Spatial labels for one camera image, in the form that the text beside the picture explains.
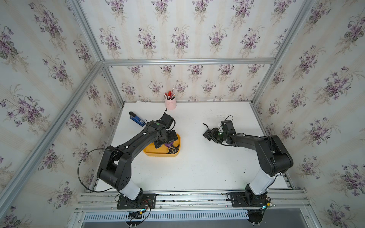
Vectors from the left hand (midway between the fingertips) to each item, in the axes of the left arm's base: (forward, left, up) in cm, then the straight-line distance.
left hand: (172, 141), depth 87 cm
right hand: (+8, -25, -5) cm, 26 cm away
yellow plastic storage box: (-1, +15, -10) cm, 18 cm away
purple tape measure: (+1, +2, -7) cm, 7 cm away
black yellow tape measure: (-3, -1, -5) cm, 6 cm away
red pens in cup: (+40, +3, +1) cm, 41 cm away
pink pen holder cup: (+35, +3, -3) cm, 36 cm away
